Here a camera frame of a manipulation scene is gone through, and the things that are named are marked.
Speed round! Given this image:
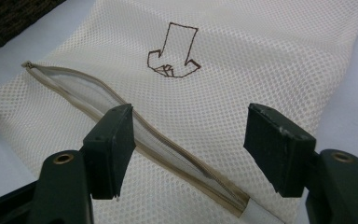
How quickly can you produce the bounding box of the white mesh laundry bag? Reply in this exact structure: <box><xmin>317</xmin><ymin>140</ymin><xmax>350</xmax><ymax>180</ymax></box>
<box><xmin>0</xmin><ymin>0</ymin><xmax>358</xmax><ymax>224</ymax></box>

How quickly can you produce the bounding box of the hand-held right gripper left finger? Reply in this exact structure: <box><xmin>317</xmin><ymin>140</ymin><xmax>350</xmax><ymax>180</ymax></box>
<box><xmin>82</xmin><ymin>104</ymin><xmax>137</xmax><ymax>201</ymax></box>

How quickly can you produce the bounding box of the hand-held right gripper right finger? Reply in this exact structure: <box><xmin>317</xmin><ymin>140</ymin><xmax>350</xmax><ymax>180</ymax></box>
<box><xmin>243</xmin><ymin>103</ymin><xmax>317</xmax><ymax>199</ymax></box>

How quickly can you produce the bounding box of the brown wicker basket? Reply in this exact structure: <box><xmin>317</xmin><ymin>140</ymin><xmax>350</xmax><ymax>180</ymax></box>
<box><xmin>0</xmin><ymin>0</ymin><xmax>67</xmax><ymax>61</ymax></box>

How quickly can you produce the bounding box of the light blue table mat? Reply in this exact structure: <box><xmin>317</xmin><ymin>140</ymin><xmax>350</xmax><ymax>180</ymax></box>
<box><xmin>0</xmin><ymin>0</ymin><xmax>358</xmax><ymax>224</ymax></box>

